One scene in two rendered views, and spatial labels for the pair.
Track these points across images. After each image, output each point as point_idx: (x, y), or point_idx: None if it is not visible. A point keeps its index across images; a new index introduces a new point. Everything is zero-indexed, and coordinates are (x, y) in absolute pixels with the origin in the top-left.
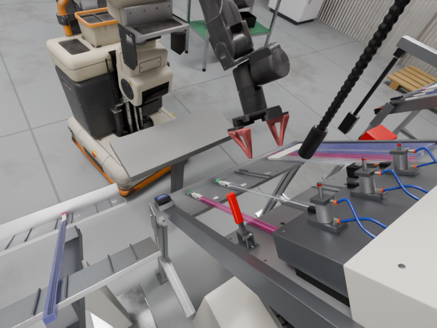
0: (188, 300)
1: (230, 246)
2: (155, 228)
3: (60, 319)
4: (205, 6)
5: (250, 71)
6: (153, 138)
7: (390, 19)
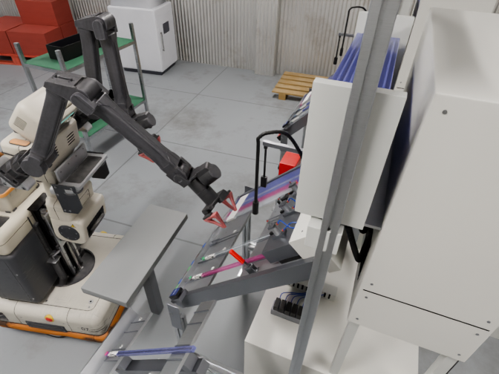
0: (232, 369)
1: (246, 277)
2: (178, 322)
3: (191, 361)
4: (158, 161)
5: (199, 181)
6: (119, 262)
7: (257, 170)
